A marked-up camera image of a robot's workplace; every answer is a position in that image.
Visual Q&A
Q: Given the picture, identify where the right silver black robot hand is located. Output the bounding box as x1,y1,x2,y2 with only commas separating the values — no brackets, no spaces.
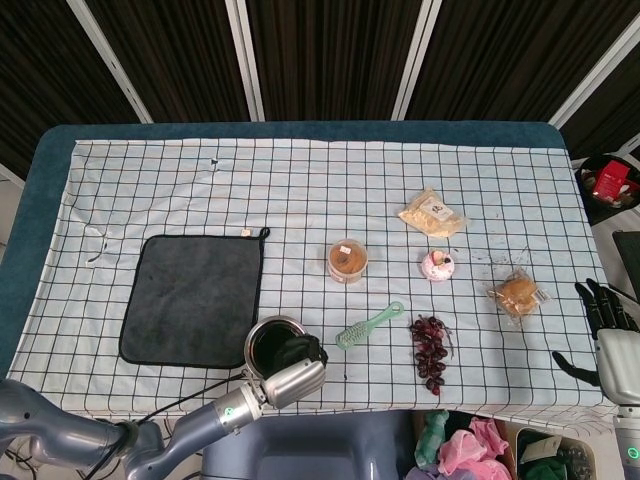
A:
551,278,640,407

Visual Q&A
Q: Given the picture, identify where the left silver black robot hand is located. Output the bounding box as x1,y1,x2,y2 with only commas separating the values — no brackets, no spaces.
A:
259,333,330,409

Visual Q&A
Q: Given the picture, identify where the stainless steel bowl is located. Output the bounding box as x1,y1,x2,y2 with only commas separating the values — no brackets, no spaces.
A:
243,314,309,384

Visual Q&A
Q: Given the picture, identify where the dark grey cloth mat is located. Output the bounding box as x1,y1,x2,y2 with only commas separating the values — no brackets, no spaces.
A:
118,226,272,371

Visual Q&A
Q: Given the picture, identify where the blue grey robot torso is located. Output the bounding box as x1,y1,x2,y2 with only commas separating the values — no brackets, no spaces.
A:
201,411,417,480

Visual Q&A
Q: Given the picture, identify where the green scrub brush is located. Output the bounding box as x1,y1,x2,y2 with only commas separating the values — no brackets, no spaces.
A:
334,300,406,350

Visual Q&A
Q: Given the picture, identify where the cardboard box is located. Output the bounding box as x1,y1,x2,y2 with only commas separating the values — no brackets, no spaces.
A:
493,418,622,480

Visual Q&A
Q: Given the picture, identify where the wrapped bread bun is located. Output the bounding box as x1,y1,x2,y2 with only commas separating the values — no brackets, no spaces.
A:
486,267,552,318

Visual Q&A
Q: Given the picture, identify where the clear jar of rubber bands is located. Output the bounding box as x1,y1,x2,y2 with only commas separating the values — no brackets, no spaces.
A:
326,239,369,283

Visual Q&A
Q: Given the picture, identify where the bunch of red grapes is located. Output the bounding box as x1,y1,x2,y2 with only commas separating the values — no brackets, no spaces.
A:
409,313,458,396

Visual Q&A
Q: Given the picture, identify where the black basket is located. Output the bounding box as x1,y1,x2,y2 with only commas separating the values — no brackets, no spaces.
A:
574,155,640,227

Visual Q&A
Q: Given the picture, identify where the green cloth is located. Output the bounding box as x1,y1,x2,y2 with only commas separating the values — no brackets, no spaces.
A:
414,409,451,457

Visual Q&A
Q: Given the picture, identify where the red box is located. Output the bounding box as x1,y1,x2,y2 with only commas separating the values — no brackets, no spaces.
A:
589,160,633,204

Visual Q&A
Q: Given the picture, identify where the pink cloth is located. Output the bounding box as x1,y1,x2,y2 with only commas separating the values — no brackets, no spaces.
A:
438,416,509,480

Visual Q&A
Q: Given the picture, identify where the pink toy cake with strawberry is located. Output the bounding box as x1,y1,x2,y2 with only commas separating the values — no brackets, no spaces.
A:
420,248,457,283

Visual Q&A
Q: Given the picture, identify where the white black checkered tablecloth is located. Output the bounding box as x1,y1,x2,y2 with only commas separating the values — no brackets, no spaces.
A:
6,136,607,419

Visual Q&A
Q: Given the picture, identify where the clear bag of beige snacks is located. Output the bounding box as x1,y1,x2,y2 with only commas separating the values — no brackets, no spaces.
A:
397,186,473,239

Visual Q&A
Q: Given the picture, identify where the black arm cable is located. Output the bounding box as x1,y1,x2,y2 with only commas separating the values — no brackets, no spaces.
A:
131,376,252,427

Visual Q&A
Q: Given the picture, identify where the white frame post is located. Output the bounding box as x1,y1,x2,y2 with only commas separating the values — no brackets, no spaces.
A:
546,13,640,132
224,0,267,122
76,0,154,124
391,0,444,121

